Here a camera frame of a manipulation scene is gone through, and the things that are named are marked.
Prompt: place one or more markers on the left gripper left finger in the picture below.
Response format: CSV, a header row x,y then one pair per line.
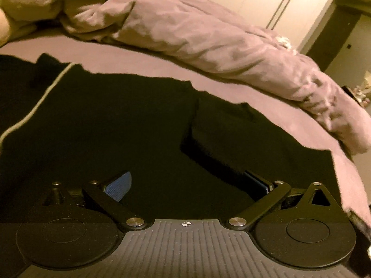
x,y
118,187

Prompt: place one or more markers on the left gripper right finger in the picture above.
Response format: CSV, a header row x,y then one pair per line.
x,y
257,186

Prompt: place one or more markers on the black knit sweater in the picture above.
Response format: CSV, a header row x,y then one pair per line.
x,y
187,150

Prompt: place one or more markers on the purple bed sheet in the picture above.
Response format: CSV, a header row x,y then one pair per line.
x,y
102,58

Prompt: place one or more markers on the wrapped flower bouquet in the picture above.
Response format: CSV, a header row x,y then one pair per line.
x,y
362,91

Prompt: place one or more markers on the purple crumpled duvet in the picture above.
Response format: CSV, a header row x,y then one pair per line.
x,y
207,36

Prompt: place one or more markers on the pink bolster pillow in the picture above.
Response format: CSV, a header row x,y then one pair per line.
x,y
12,30

